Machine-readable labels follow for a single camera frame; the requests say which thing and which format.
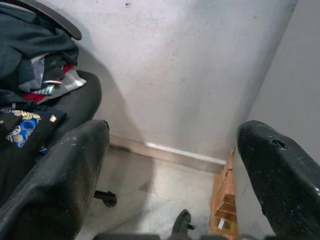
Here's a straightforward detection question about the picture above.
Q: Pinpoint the orange brick stack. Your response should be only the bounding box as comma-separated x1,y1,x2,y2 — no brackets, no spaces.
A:
208,147,240,237

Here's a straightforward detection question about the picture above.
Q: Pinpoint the black office chair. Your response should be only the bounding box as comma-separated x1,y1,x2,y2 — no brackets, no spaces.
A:
0,0,196,237

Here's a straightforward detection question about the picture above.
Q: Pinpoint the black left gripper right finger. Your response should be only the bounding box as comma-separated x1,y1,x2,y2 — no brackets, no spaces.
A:
236,120,320,240

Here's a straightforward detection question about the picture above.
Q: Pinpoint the red white striped cloth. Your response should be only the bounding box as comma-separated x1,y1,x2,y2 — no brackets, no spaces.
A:
22,63,87,105

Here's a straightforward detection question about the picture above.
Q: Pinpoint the black blue patterned garment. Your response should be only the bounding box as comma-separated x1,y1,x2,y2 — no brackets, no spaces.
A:
0,104,68,176

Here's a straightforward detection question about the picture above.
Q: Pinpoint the grey fridge side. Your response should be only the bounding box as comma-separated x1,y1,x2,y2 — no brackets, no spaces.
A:
231,0,320,240

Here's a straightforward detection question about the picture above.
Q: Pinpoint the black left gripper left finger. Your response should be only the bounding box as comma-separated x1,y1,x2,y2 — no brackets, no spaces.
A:
0,119,111,240

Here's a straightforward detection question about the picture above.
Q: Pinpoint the dark teal garment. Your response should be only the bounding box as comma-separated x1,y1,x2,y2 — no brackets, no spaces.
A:
0,3,80,106

